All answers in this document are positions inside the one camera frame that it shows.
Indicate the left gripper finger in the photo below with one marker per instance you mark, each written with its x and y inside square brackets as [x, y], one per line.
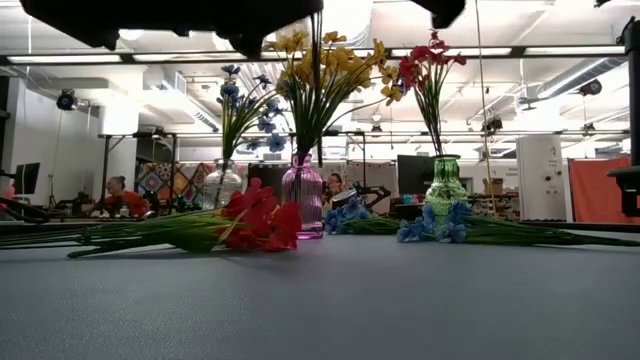
[311, 9]

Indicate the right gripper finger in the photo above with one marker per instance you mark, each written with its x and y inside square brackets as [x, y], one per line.
[442, 11]

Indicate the blue artificial flower bunch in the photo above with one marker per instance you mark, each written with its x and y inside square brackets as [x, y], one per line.
[452, 230]
[235, 130]
[345, 215]

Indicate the red artificial flower bunch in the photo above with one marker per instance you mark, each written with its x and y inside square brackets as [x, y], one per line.
[260, 220]
[434, 125]

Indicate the pink glass vase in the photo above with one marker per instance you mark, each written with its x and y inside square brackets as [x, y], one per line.
[302, 195]

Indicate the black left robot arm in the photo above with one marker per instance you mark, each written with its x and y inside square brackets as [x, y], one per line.
[100, 15]

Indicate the clear glass vase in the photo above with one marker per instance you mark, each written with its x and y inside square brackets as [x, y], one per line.
[227, 187]

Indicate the green glass vase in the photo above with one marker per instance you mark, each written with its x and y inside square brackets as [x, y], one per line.
[446, 190]

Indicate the white hanging box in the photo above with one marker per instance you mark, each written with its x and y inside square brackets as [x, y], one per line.
[118, 119]

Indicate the large black monitor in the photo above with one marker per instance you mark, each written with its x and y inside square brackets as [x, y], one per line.
[412, 175]

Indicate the black ceiling spotlight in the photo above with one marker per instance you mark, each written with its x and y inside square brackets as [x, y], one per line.
[66, 100]
[591, 87]

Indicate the person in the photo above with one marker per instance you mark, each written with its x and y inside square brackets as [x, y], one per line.
[131, 202]
[335, 184]

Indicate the colourful patchwork quilt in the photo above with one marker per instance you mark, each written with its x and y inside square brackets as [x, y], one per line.
[165, 180]

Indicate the orange partition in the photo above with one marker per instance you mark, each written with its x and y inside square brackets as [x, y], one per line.
[597, 185]

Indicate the small black monitor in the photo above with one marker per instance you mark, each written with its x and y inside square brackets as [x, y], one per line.
[27, 177]

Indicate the blue-grey table mat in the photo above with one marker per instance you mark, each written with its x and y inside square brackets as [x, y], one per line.
[320, 300]

